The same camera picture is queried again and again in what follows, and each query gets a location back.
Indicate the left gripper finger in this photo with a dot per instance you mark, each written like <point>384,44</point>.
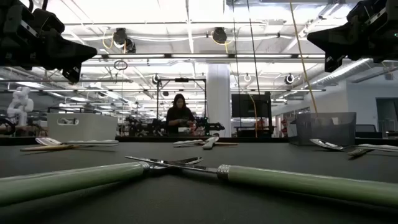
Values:
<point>68,51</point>
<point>72,74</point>

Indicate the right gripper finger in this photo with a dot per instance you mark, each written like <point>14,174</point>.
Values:
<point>331,63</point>
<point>335,40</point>

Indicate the black background robot arm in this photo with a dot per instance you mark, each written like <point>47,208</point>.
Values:
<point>211,126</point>
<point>140,126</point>

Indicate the white plastic bin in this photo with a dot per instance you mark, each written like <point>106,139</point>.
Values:
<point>84,127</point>

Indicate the white humanoid robot figure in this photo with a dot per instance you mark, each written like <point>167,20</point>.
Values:
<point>20,105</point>

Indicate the black mesh bin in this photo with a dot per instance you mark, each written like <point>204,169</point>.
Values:
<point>323,129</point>

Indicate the black monitor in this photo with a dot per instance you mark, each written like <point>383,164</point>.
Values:
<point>250,105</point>

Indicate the person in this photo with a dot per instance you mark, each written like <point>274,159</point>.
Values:
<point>178,115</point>

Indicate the white column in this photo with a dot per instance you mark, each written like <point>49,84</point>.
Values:
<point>218,99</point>

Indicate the long ceiling light strip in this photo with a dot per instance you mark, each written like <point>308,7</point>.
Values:
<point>199,56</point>

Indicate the silver ventilation duct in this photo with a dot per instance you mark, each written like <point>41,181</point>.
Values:
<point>342,71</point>

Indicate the black rig frame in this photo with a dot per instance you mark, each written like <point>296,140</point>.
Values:
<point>158,99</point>

